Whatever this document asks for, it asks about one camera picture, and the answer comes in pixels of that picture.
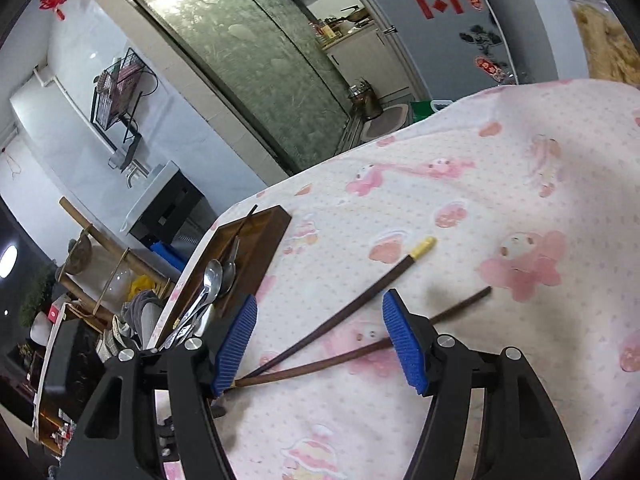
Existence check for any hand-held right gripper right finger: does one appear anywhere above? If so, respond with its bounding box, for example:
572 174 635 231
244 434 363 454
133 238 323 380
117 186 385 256
381 288 583 480

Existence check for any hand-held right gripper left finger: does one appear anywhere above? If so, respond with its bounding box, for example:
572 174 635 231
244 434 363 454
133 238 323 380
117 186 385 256
60 294 259 480

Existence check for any white ceramic spoon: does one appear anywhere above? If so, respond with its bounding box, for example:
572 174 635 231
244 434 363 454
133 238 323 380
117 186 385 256
191 301 217 339

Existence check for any metal fork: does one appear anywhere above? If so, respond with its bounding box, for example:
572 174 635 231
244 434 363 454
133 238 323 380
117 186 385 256
159 287 211 350

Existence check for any dark chopstick with yellow tip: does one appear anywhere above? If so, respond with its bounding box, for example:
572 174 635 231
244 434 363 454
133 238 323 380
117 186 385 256
239 236 438 383

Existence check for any large metal spoon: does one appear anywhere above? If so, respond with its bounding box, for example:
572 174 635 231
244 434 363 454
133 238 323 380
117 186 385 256
170 259 224 341

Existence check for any brown chopstick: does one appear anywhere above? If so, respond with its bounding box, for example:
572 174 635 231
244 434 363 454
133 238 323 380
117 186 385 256
232 286 493 388

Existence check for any dark wooden tray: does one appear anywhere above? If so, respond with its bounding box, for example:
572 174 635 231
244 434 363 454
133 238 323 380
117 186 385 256
150 204 293 356

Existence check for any thin chopstick with gold tip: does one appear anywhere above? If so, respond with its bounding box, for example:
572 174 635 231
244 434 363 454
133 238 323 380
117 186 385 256
172 204 259 327

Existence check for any grey folded cloth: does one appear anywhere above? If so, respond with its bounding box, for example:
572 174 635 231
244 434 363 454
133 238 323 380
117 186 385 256
122 290 163 348

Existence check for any pink cartoon printed blanket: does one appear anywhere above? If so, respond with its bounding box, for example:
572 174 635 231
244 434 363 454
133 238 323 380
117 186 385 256
150 78 640 480

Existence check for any yellow plastic bag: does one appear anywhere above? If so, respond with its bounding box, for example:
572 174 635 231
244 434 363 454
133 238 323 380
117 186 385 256
129 275 163 301

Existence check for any blue plastic crate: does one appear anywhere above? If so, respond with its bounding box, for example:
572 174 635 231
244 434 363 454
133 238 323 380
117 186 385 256
149 241 188 268

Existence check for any bamboo pole rack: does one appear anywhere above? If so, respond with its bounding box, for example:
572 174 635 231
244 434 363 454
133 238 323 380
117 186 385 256
59 196 176 321

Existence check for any clear glass dome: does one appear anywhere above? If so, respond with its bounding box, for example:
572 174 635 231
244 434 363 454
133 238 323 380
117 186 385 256
97 260 133 306

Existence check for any black and white cabinet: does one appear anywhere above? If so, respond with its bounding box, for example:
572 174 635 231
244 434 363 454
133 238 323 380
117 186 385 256
122 161 211 248

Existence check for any black induction cooktop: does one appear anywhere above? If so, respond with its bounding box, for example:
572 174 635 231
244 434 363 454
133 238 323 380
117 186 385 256
37 317 108 421

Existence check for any green potted plant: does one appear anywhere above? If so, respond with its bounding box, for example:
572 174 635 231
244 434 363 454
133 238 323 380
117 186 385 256
20 270 56 328

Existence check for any grey floor mat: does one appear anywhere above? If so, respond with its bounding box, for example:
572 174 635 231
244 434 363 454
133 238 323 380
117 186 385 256
361 104 410 141

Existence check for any green and white box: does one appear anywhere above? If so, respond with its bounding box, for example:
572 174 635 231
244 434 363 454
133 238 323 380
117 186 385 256
410 100 453 123

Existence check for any small stand with pots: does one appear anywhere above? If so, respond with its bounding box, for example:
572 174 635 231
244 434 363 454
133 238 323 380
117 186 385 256
347 79 385 122

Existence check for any white kitchen counter cabinet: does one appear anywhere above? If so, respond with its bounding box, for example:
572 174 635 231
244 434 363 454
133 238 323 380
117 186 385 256
305 5 416 106

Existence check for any frosted sliding glass door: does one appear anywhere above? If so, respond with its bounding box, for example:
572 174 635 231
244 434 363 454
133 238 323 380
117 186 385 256
95 0 356 176

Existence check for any grey refrigerator with red stickers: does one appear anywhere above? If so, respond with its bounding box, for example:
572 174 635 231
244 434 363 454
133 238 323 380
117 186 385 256
331 0 533 103

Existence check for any black wire wall rack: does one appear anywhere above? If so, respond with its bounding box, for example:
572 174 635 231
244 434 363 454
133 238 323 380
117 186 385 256
90 47 158 158

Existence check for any yellowish wall picture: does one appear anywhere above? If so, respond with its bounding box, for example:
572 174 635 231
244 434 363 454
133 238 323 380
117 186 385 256
562 0 640 83

